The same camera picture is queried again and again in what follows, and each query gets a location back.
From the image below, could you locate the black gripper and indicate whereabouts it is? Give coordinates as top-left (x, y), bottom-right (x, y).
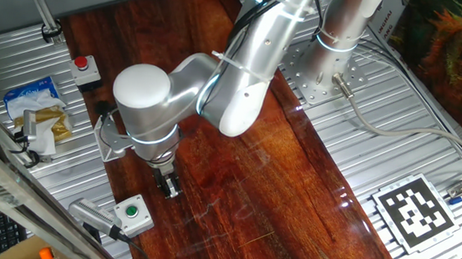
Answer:
top-left (149, 165), bottom-right (185, 201)

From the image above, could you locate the metal frame beam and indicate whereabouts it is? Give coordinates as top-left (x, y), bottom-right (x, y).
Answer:
top-left (0, 125), bottom-right (137, 259)

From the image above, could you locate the glossy brown wooden board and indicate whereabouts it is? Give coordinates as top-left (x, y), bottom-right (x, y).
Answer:
top-left (38, 0), bottom-right (422, 259)

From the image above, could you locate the brown cardboard box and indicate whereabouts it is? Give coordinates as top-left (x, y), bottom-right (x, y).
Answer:
top-left (0, 232), bottom-right (79, 259)

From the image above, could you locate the white printed carton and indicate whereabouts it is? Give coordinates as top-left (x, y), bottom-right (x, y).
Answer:
top-left (366, 0), bottom-right (414, 49)

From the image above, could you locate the blue tissue pack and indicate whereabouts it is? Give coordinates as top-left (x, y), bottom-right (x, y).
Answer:
top-left (0, 72), bottom-right (63, 126)

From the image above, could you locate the thick grey cable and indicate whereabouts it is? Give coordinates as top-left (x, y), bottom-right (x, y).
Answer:
top-left (324, 70), bottom-right (462, 167)

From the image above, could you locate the black cable bundle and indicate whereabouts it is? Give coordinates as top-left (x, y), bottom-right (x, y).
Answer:
top-left (8, 133), bottom-right (43, 170)

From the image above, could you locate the grey box green button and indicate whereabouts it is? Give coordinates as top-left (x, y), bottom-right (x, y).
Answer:
top-left (111, 191), bottom-right (158, 241)

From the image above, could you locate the colourful patterned cloth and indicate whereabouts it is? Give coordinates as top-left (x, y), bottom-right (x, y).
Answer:
top-left (380, 0), bottom-right (462, 149)

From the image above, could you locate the gold plastic wrapper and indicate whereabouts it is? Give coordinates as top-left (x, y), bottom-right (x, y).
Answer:
top-left (13, 101), bottom-right (75, 144)

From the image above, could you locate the small metal bracket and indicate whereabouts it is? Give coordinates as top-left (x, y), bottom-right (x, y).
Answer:
top-left (446, 181), bottom-right (462, 199)

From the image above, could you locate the black-white marker board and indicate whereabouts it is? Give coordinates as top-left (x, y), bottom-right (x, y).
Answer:
top-left (367, 169), bottom-right (462, 259)

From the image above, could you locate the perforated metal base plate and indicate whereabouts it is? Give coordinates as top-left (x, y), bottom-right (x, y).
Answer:
top-left (277, 37), bottom-right (372, 111)

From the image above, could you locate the black camera cable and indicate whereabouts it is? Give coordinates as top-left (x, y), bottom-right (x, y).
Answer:
top-left (108, 226), bottom-right (157, 259)

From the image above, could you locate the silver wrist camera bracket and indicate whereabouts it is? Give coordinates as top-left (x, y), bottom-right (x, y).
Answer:
top-left (93, 111), bottom-right (137, 158)

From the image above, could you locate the grey box red button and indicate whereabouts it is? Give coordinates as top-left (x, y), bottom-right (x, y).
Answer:
top-left (66, 53), bottom-right (106, 94)

